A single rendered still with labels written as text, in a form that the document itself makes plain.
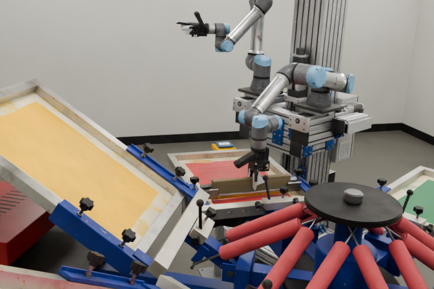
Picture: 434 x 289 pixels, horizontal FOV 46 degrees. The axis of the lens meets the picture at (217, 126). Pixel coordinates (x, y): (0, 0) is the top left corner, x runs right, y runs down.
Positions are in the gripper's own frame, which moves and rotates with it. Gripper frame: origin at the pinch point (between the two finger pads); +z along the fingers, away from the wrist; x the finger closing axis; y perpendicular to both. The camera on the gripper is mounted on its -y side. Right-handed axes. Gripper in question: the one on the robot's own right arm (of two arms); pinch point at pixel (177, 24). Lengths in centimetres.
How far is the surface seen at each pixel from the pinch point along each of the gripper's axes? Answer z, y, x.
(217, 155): -13, 61, -70
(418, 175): -116, 56, -119
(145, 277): 47, 51, -180
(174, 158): 15, 59, -75
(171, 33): -47, 68, 244
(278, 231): 8, 19, -203
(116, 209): 57, 24, -174
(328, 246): -9, 25, -205
